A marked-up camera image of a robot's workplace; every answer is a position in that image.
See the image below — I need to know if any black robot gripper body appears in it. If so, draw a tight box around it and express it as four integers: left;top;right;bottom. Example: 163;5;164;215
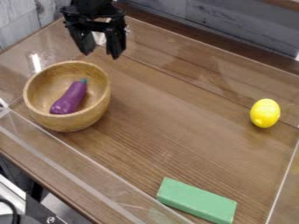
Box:
60;0;127;32

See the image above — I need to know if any purple toy eggplant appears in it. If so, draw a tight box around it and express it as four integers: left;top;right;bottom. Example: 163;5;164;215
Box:
51;79;88;115

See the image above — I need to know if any black cable bottom left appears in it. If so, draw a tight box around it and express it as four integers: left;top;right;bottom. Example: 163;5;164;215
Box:
0;198;22;224

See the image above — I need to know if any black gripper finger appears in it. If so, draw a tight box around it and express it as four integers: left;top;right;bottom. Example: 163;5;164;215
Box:
70;29;96;55
104;26;128;60

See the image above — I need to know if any green rectangular block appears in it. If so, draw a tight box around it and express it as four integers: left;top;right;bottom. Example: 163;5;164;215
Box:
156;178;238;224

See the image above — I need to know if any brown wooden bowl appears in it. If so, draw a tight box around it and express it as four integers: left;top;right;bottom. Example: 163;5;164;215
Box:
23;60;111;132

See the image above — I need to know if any clear acrylic tray wall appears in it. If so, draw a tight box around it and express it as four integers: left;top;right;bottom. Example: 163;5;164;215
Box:
0;19;299;224

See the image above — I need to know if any yellow toy lemon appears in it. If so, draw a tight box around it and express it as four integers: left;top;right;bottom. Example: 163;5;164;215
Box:
250;98;280;129

